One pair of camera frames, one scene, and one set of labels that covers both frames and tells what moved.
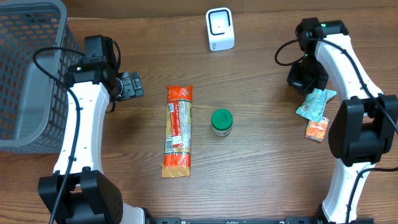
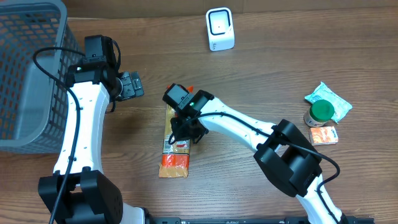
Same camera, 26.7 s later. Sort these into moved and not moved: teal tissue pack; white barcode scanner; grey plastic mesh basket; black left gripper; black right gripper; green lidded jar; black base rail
Moved: green lidded jar; black right gripper; teal tissue pack
Not moved: grey plastic mesh basket; black left gripper; black base rail; white barcode scanner
